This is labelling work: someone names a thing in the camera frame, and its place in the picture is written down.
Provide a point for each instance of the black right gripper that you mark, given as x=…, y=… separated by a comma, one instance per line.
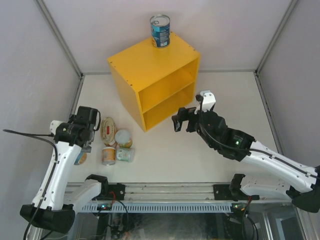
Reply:
x=185, y=114

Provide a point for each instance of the black left base bracket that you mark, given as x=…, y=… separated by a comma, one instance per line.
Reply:
x=112, y=191

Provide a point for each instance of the orange label can lying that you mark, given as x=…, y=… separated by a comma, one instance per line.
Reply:
x=108, y=156

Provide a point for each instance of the blue soup can with noodles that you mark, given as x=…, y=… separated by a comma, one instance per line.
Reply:
x=81, y=158

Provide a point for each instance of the yellow wooden shelf cabinet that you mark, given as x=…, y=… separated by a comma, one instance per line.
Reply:
x=153, y=83

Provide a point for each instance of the left aluminium frame post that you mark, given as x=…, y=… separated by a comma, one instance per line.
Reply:
x=44, y=10

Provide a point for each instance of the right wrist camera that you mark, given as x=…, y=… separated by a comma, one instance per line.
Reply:
x=206, y=100

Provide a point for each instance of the green label can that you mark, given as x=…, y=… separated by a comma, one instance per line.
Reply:
x=125, y=154

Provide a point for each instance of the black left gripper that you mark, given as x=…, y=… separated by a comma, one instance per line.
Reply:
x=87, y=147

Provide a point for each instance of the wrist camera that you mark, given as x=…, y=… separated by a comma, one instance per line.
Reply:
x=54, y=125
x=206, y=100

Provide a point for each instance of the right aluminium frame post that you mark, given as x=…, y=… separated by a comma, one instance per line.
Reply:
x=275, y=37

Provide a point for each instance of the black base bracket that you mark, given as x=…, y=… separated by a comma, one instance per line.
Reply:
x=222, y=193
x=112, y=191

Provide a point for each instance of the aluminium frame post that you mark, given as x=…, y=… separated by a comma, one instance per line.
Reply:
x=275, y=37
x=44, y=10

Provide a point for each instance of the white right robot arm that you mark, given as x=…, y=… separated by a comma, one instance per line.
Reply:
x=237, y=145

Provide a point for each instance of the orange can with white lid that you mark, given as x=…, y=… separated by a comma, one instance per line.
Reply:
x=123, y=138

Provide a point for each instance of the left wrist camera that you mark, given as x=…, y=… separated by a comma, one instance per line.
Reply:
x=54, y=125

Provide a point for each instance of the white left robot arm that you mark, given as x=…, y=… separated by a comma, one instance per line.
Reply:
x=50, y=209

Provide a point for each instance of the aluminium mounting rail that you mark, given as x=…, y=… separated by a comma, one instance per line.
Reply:
x=172, y=192

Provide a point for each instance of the grey slotted cable duct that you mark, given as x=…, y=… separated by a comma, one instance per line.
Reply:
x=207, y=207

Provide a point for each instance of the oval flat fish tin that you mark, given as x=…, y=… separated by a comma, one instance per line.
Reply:
x=108, y=131

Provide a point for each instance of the black right base bracket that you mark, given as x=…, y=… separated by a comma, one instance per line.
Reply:
x=222, y=193

